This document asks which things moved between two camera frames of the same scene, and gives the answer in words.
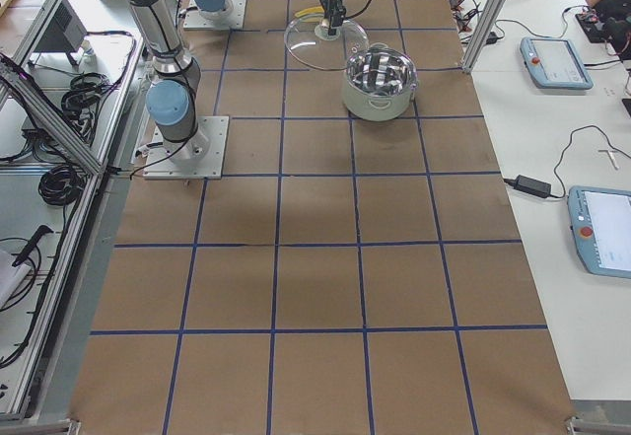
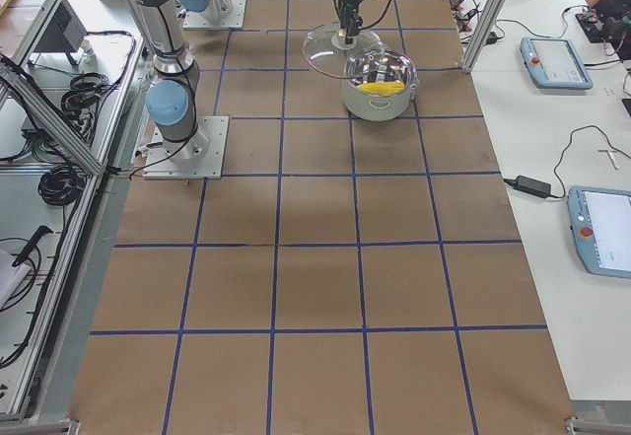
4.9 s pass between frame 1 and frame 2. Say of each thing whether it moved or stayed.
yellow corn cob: moved
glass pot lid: moved
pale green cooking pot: stayed
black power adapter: stayed
